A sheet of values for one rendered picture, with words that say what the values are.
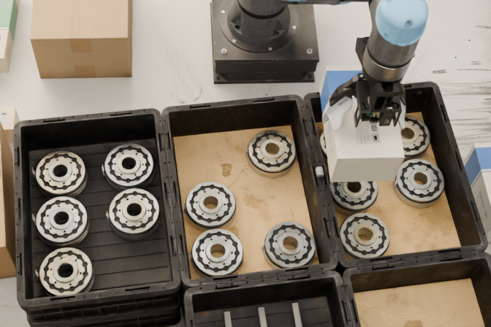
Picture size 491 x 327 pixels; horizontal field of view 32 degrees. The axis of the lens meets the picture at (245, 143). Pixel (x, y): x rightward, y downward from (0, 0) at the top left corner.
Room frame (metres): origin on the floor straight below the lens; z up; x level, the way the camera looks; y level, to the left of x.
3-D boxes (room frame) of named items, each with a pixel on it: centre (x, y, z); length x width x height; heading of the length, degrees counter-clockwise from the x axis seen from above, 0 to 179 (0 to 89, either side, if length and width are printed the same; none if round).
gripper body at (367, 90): (0.83, -0.21, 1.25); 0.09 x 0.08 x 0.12; 9
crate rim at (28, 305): (0.71, 0.28, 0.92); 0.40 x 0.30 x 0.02; 14
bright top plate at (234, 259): (0.66, 0.03, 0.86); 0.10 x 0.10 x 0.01
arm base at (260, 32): (1.29, 0.00, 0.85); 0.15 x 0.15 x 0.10
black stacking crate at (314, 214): (0.78, -0.01, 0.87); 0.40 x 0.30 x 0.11; 14
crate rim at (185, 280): (0.78, -0.01, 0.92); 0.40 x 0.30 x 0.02; 14
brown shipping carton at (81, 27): (1.29, 0.43, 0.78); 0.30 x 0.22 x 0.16; 9
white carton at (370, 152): (0.86, -0.21, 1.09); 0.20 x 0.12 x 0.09; 9
